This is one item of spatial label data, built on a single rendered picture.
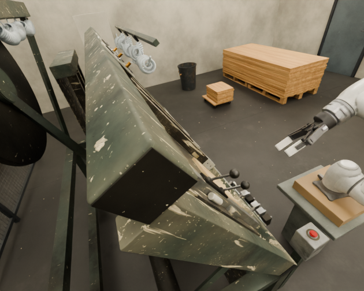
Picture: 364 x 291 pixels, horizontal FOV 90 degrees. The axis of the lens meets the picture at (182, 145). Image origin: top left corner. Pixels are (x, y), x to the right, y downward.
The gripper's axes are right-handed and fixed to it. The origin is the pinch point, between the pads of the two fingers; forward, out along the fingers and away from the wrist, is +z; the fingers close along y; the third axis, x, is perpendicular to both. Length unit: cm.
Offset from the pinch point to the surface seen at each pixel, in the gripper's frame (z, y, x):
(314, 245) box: 17, -22, 60
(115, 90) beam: 22, 53, -42
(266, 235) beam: 35, -27, 46
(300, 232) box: 19, -28, 54
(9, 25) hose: 73, -12, -153
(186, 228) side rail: 27, 56, -16
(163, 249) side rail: 33, 57, -16
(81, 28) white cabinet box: 103, -235, -323
